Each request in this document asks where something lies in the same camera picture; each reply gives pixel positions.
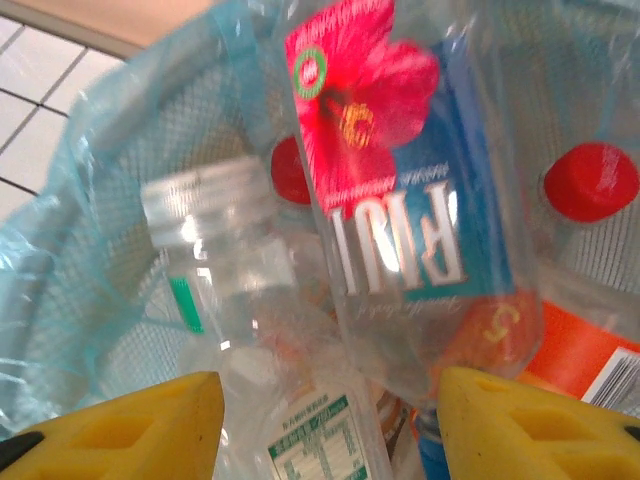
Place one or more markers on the small green-capped white-label bottle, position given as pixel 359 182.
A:
pixel 320 440

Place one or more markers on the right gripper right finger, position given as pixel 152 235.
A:
pixel 525 440

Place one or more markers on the clear bottle green-white neck band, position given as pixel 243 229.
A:
pixel 210 210

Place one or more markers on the grey mesh waste bin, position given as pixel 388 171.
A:
pixel 165 150

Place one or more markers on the orange-label bottle with barcode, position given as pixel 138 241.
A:
pixel 565 350

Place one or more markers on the red-capped bottle red-white label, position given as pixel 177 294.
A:
pixel 287 172

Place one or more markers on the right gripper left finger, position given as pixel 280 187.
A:
pixel 115 440

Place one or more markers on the blue-lined trash bin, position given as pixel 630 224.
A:
pixel 50 280

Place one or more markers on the blue-capped water bottle flower label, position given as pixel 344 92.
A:
pixel 425 200

